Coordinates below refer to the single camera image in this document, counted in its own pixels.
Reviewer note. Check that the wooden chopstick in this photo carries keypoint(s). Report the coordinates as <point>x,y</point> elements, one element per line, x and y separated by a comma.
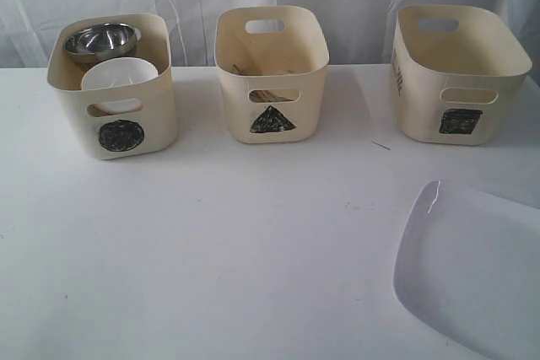
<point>266,96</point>
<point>239,71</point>

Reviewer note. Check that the white plastic bowl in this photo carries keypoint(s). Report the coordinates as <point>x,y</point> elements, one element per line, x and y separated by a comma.
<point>115,73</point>

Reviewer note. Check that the stainless steel bowl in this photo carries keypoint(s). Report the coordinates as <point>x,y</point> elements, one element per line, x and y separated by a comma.
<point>102,42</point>

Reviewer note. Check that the white square plate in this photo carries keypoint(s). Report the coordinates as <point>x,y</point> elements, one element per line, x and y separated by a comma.
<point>468,267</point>

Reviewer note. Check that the cream bin with triangle mark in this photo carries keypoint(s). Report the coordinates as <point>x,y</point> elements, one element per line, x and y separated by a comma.
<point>272,67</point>

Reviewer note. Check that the small metal pin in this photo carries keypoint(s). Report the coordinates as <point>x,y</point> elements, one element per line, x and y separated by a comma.
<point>381,145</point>

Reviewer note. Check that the cream bin with circle mark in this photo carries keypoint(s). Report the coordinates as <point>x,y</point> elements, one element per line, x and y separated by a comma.
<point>122,121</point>

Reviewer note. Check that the cream bin with square mark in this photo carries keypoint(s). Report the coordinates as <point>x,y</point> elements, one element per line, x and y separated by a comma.
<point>456,70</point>

